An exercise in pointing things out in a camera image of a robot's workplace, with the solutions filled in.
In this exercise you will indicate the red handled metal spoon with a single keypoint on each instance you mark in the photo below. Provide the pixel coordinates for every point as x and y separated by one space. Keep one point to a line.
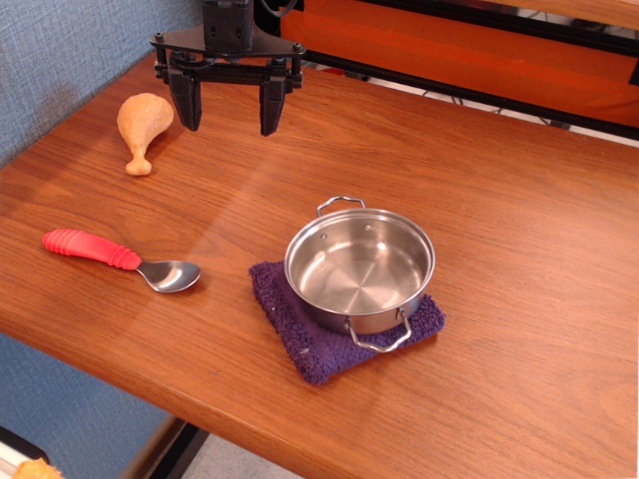
165 276

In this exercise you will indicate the purple terry cloth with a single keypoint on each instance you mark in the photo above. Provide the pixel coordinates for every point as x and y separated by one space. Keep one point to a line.
317 352

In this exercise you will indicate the orange panel with black frame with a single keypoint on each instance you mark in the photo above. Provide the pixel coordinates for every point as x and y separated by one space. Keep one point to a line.
573 62

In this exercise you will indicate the orange toy at corner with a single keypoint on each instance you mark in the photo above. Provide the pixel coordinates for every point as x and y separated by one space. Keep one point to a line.
36 469

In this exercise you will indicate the small stainless steel pot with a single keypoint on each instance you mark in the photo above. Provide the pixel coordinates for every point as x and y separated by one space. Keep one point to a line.
362 271

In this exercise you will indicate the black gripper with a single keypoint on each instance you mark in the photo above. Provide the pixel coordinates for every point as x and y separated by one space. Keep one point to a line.
229 47

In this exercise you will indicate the toy chicken drumstick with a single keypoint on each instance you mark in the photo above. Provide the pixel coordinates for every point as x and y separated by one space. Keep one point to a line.
141 119

